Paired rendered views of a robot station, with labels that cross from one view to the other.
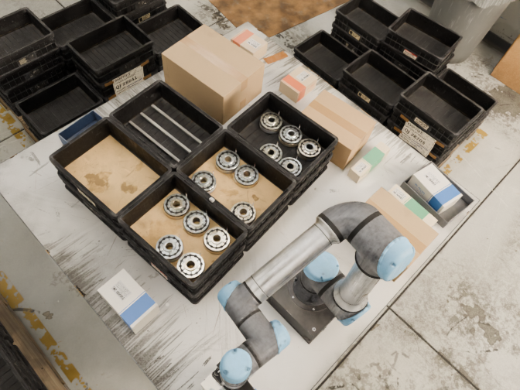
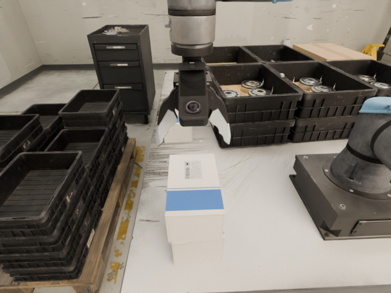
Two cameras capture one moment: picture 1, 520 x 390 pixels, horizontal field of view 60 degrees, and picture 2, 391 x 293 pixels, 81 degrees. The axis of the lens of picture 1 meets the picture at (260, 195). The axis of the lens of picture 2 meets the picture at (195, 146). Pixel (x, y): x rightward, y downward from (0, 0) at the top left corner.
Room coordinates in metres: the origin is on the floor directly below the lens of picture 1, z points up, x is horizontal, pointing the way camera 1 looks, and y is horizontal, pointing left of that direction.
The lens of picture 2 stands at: (-0.06, -0.34, 1.26)
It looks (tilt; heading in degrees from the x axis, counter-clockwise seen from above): 35 degrees down; 50
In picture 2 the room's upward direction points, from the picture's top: straight up
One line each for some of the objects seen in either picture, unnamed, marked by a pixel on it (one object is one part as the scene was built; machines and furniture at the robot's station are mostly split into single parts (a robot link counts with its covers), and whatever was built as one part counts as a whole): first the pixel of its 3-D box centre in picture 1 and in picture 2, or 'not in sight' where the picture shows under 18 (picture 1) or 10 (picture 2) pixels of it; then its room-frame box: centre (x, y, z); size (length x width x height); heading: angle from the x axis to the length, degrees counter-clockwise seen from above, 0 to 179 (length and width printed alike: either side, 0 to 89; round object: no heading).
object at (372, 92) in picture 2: (236, 177); (312, 77); (0.98, 0.11, 0.92); 0.40 x 0.30 x 0.02; 58
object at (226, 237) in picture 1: (217, 238); not in sight; (0.72, 0.13, 0.86); 0.10 x 0.10 x 0.01
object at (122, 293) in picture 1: (129, 301); (177, 121); (0.46, 0.42, 0.75); 0.20 x 0.12 x 0.09; 55
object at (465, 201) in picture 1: (436, 193); not in sight; (1.20, -0.81, 0.73); 0.27 x 0.20 x 0.05; 47
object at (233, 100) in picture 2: (183, 226); (246, 80); (0.72, 0.26, 0.92); 0.40 x 0.30 x 0.02; 58
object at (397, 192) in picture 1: (410, 208); not in sight; (1.09, -0.68, 0.73); 0.24 x 0.06 x 0.06; 50
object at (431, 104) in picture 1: (426, 126); not in sight; (1.92, -0.94, 0.37); 0.40 x 0.30 x 0.45; 53
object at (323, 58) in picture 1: (326, 66); not in sight; (2.41, -0.30, 0.26); 0.40 x 0.30 x 0.23; 53
